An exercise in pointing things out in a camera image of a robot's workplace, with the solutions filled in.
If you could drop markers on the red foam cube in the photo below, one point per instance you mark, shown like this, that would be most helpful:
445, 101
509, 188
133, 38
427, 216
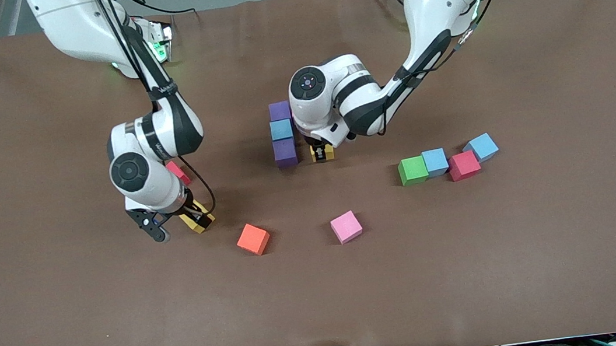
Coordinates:
464, 165
180, 174

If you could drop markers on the green foam cube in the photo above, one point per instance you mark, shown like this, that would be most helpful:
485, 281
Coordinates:
413, 170

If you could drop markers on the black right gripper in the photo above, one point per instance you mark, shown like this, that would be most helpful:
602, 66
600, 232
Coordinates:
187, 207

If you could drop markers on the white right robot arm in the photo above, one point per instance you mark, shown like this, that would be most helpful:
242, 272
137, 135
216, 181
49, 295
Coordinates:
79, 30

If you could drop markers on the purple foam cube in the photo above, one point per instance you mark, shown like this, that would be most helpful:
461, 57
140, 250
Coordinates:
280, 110
285, 152

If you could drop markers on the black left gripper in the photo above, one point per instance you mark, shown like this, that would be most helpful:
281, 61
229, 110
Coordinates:
318, 147

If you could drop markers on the pink foam cube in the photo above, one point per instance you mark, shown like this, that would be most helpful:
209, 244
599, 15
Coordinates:
346, 226

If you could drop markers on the yellow foam cube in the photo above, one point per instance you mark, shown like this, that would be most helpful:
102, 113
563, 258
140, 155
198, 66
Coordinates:
195, 224
331, 153

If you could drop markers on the brown table cover mat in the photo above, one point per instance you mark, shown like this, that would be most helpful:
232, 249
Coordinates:
323, 300

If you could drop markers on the orange foam cube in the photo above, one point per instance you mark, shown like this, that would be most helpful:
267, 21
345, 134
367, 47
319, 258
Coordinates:
253, 239

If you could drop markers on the blue foam cube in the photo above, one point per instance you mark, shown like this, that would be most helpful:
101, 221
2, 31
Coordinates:
281, 130
435, 161
481, 147

